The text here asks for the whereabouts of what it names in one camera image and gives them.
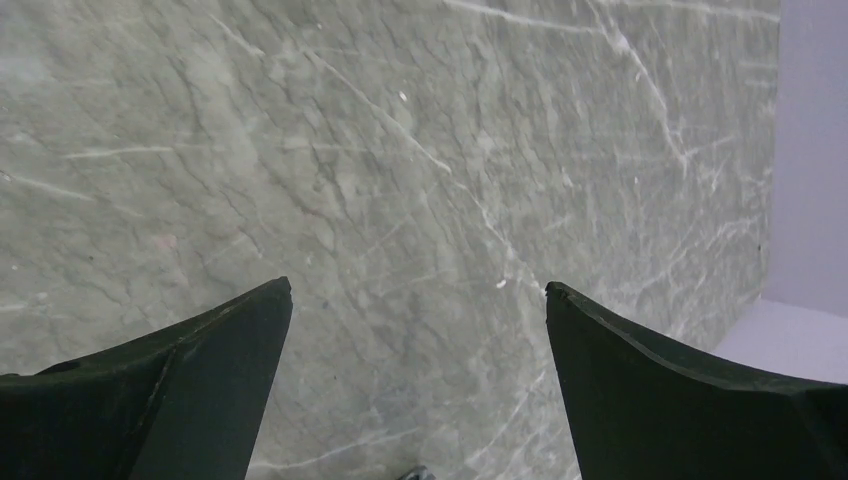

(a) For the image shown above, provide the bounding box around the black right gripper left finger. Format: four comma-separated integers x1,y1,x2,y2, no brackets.
1,277,293,479

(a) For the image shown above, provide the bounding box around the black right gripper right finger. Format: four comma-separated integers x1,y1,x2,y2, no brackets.
546,282,847,479

